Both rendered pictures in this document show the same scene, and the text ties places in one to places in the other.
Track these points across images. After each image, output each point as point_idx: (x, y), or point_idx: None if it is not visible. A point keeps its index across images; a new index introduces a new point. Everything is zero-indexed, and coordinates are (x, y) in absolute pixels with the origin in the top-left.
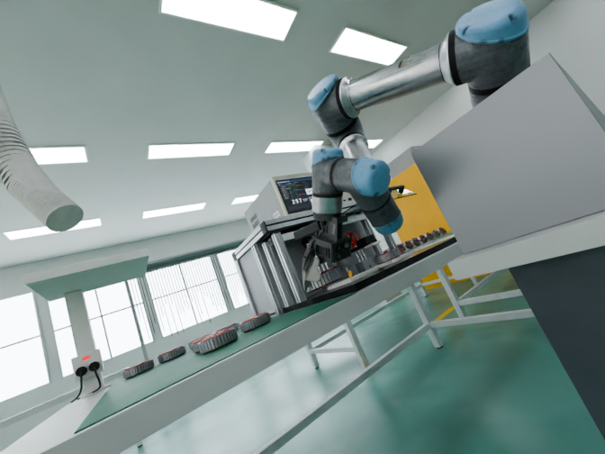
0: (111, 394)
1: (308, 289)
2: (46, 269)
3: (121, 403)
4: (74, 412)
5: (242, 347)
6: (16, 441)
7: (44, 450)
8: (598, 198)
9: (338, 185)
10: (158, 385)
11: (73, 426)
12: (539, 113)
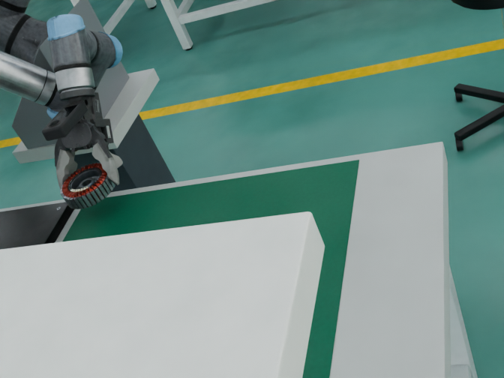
0: (313, 359)
1: (112, 187)
2: (230, 222)
3: (323, 196)
4: (371, 357)
5: (220, 188)
6: (437, 302)
7: (375, 152)
8: (121, 81)
9: (103, 53)
10: (292, 194)
11: (362, 198)
12: (92, 28)
